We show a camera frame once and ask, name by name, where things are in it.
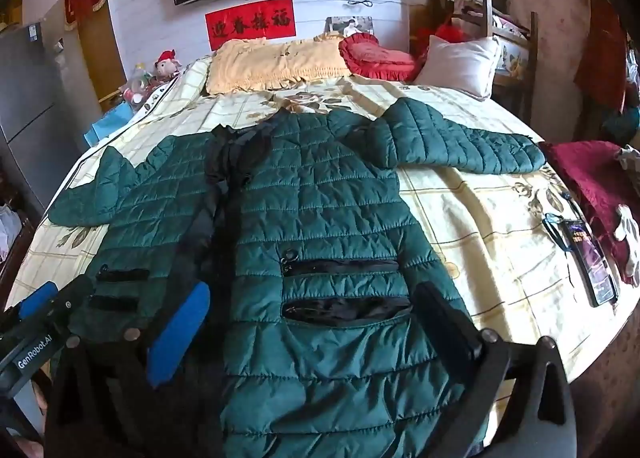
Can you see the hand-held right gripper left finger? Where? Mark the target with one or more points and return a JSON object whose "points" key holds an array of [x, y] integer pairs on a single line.
{"points": [[180, 333]]}

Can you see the plush toy with red hat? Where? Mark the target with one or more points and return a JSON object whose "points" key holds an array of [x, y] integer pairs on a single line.
{"points": [[167, 65]]}

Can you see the wooden door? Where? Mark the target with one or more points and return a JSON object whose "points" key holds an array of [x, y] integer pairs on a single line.
{"points": [[102, 48]]}

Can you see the framed photo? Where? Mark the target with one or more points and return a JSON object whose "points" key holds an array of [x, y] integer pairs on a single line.
{"points": [[350, 27]]}

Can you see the red hanging cloth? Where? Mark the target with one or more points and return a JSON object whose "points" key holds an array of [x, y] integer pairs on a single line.
{"points": [[602, 53]]}

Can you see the dark red blanket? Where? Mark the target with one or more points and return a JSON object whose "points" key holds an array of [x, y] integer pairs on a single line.
{"points": [[590, 183]]}

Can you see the red ruffled pillow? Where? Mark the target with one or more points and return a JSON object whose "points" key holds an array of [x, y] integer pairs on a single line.
{"points": [[375, 58]]}

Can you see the white plastic bag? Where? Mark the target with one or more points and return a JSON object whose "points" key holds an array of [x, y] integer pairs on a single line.
{"points": [[10, 228]]}

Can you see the green quilted jacket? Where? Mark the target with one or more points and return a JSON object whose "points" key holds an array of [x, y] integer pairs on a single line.
{"points": [[325, 218]]}

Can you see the red wall banner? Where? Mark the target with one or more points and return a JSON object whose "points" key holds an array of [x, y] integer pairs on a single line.
{"points": [[250, 23]]}

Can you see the blue cloth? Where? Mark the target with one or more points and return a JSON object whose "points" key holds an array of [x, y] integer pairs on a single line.
{"points": [[110, 120]]}

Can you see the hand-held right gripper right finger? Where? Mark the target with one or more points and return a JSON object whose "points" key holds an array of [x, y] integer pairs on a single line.
{"points": [[445, 323]]}

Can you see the person's left forearm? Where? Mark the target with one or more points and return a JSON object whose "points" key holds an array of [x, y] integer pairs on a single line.
{"points": [[39, 398]]}

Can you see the grey refrigerator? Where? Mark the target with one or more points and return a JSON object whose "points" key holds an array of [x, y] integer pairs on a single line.
{"points": [[30, 103]]}

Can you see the pile of small items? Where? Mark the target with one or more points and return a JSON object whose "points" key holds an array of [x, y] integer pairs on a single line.
{"points": [[137, 85]]}

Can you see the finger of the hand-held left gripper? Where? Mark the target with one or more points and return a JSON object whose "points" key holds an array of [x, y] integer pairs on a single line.
{"points": [[39, 299], [74, 300]]}

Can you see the white pillow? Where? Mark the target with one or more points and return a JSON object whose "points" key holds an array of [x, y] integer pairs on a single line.
{"points": [[457, 65]]}

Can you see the wooden chair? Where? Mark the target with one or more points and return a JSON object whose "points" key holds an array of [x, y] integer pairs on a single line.
{"points": [[520, 63]]}

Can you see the beige frilled pillow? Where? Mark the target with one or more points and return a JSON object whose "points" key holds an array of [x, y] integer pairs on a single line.
{"points": [[275, 63]]}

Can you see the red garment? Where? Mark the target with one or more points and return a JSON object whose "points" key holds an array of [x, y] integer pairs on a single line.
{"points": [[445, 35]]}

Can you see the bed with floral sheet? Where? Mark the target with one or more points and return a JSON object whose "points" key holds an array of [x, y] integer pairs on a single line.
{"points": [[475, 218]]}

